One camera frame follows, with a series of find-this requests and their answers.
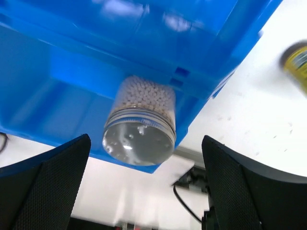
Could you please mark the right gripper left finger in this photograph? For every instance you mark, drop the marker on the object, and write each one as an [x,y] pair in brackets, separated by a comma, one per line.
[39,193]

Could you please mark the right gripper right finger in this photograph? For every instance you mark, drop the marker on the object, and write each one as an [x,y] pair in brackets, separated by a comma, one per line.
[245,194]

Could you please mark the silver-lid bead jar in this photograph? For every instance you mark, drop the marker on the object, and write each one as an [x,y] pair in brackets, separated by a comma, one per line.
[141,127]

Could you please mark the near blue storage bin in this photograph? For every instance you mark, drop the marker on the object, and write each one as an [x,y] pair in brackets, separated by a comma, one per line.
[51,94]

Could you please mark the blue storage bin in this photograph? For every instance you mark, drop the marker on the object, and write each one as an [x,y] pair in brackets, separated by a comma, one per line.
[194,45]
[51,94]

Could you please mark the right yellow-label sauce bottle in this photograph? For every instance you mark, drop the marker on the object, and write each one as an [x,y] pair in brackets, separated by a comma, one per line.
[294,62]

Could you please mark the middle blue storage bin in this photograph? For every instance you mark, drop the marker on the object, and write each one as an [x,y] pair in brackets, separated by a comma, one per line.
[194,45]

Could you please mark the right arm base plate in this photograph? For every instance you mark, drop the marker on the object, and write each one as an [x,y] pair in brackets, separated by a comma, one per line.
[194,179]

